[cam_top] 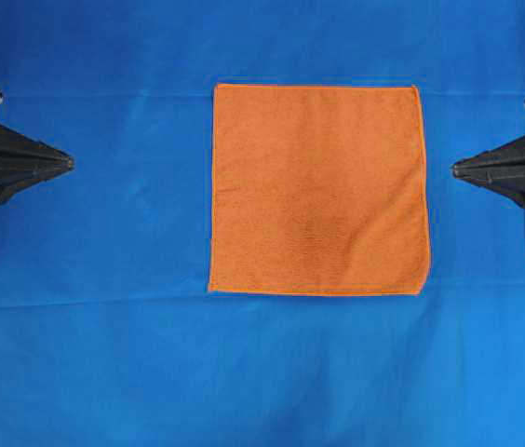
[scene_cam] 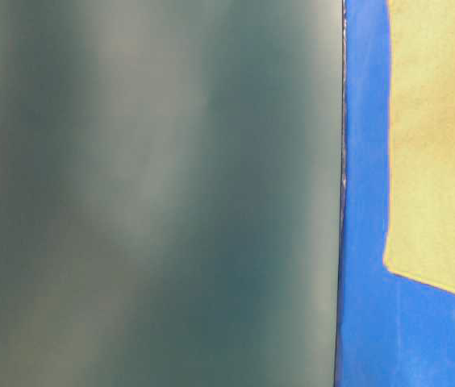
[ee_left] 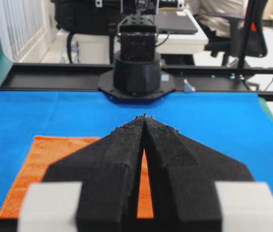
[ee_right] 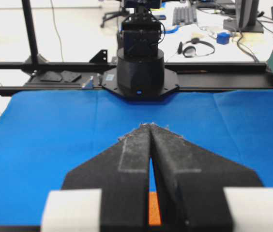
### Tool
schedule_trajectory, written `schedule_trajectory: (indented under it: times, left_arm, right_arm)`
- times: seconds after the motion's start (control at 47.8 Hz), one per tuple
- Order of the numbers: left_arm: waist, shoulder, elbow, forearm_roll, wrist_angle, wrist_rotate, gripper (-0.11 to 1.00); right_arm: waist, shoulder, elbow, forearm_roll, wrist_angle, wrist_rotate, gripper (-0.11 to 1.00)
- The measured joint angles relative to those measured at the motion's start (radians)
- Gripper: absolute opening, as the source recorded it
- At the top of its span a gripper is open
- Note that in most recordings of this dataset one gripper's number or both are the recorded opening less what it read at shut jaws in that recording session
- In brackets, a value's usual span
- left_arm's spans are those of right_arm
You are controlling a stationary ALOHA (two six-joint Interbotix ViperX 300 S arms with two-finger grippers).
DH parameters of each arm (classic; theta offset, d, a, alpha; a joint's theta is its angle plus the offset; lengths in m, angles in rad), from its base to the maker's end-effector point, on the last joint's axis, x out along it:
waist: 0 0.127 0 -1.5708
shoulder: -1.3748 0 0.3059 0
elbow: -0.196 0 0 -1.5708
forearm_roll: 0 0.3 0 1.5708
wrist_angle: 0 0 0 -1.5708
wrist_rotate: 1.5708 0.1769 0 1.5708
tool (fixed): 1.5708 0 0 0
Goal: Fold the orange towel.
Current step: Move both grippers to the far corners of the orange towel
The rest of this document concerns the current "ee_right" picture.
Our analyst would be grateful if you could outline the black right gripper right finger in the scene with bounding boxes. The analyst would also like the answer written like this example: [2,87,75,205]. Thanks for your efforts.
[150,124,273,232]

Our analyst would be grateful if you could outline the black aluminium frame rail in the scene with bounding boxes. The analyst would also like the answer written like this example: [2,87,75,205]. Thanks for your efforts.
[0,62,273,98]

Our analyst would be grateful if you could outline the black monitor stand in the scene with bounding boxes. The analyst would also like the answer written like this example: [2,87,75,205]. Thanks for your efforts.
[223,0,264,33]

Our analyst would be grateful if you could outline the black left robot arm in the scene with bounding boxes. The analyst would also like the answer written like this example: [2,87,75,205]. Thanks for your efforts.
[102,0,179,101]

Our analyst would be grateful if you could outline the black headphones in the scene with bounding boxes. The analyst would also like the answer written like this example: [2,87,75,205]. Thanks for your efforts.
[177,37,215,58]

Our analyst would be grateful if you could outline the black vertical frame post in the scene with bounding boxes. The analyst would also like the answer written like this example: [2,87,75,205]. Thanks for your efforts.
[22,0,48,65]

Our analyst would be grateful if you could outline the blue table cloth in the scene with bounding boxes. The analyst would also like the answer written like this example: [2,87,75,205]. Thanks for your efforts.
[0,90,273,226]

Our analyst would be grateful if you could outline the orange towel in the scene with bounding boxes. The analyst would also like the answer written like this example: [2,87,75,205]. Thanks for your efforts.
[149,192,162,226]

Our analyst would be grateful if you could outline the silver corner bracket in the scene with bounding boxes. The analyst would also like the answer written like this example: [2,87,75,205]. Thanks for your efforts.
[82,76,94,89]

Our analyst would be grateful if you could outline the black computer keyboard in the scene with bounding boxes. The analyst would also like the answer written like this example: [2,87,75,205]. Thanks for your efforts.
[172,5,197,26]

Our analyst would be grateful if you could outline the black office chair base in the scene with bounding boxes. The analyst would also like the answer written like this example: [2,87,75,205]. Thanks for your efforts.
[100,7,129,28]

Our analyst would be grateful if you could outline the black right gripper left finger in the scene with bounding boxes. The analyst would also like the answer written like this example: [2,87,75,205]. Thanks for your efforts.
[41,125,151,232]

